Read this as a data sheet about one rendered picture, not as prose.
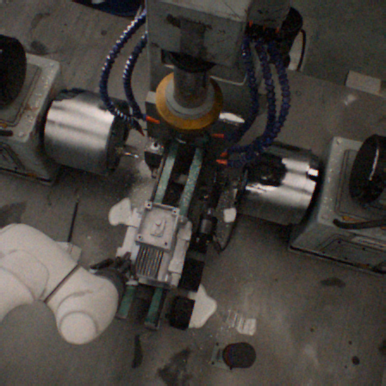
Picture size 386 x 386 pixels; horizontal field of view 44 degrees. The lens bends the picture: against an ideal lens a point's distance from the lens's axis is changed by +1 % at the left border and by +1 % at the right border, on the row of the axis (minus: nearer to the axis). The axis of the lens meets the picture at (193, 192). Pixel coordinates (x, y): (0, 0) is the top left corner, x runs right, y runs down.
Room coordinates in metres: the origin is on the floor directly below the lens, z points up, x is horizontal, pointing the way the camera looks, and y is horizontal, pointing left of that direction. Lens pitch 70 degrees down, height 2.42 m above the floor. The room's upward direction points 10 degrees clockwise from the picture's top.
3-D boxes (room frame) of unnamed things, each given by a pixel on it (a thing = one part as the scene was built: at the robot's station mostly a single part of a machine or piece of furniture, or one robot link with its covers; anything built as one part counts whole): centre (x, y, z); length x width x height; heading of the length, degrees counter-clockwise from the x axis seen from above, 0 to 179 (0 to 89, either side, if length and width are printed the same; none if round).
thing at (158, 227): (0.35, 0.08, 1.11); 0.12 x 0.11 x 0.07; 176
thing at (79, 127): (0.64, 0.41, 1.04); 0.37 x 0.25 x 0.25; 84
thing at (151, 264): (0.31, 0.09, 1.02); 0.20 x 0.19 x 0.19; 176
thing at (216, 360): (0.04, -0.19, 1.01); 0.08 x 0.08 x 0.42; 84
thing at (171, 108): (0.65, 0.05, 1.43); 0.18 x 0.18 x 0.48
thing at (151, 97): (0.76, 0.04, 0.97); 0.30 x 0.11 x 0.34; 84
